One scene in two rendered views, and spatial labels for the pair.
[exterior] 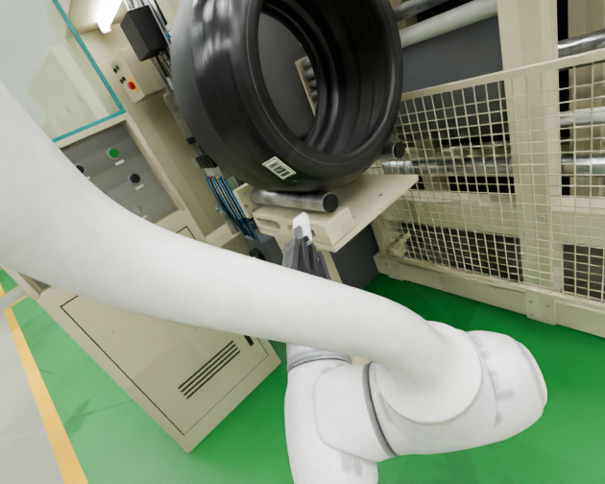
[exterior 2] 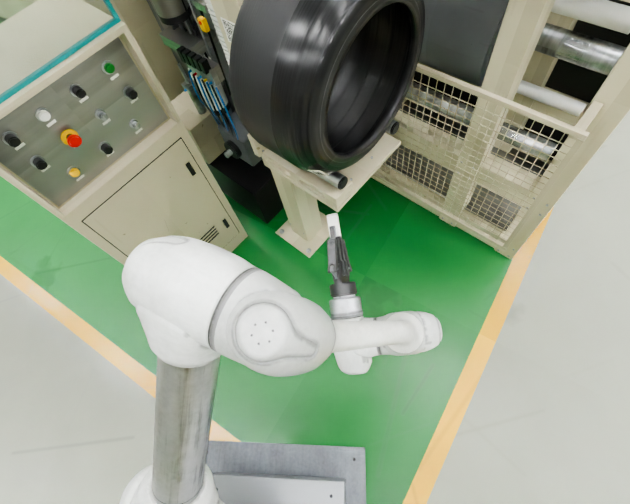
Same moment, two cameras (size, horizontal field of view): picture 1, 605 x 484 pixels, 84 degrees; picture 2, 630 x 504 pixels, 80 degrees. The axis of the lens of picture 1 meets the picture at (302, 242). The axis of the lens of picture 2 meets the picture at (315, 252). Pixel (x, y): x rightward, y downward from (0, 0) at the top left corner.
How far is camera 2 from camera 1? 0.67 m
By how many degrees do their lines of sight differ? 36
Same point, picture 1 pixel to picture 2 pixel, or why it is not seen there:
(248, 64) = (319, 117)
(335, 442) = (361, 353)
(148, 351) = not seen: hidden behind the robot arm
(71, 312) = (91, 224)
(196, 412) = not seen: hidden behind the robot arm
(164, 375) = not seen: hidden behind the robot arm
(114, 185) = (111, 102)
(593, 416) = (455, 287)
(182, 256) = (353, 337)
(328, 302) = (388, 336)
